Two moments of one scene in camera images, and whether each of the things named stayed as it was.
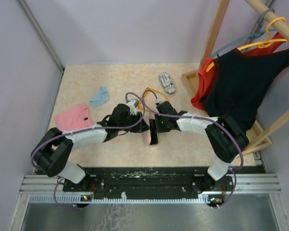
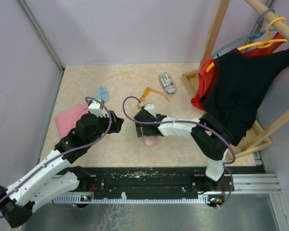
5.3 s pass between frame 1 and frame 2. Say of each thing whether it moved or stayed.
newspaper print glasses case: stayed
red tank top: stayed
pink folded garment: stayed
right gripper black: moved
